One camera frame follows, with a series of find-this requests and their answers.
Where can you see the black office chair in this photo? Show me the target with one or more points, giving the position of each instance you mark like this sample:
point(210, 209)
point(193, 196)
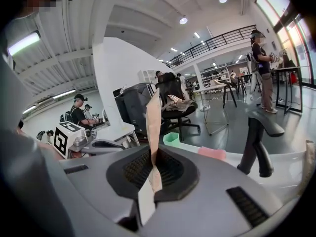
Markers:
point(175, 88)

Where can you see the black faucet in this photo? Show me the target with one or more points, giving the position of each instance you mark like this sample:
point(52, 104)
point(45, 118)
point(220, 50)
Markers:
point(254, 144)

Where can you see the beige cardboard strip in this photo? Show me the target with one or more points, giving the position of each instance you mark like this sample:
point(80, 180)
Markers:
point(153, 127)
point(308, 167)

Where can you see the beige clothes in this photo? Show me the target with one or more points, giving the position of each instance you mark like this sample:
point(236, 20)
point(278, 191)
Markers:
point(179, 104)

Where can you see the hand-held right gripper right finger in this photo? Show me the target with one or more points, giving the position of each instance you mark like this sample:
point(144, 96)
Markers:
point(209, 201)

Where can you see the white table black legs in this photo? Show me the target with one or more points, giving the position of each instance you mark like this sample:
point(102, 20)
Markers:
point(288, 70)

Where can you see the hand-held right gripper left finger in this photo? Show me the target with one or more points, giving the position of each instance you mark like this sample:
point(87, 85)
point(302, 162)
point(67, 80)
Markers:
point(98, 176)

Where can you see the black mezzanine railing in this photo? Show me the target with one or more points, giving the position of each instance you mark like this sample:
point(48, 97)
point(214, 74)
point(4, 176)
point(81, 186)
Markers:
point(217, 39)

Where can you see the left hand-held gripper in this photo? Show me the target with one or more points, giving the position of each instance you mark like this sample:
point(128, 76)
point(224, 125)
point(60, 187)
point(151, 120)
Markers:
point(61, 139)

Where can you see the round white table gold legs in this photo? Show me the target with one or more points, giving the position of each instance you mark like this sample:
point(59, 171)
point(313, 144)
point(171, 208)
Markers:
point(214, 107)

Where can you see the tube ceiling light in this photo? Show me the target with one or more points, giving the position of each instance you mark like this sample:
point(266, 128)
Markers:
point(24, 43)
point(64, 94)

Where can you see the green plastic cup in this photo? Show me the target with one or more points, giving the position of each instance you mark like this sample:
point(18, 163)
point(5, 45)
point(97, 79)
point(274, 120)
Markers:
point(172, 139)

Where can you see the white shelf unit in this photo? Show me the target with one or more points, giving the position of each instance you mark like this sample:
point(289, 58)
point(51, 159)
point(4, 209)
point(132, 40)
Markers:
point(214, 76)

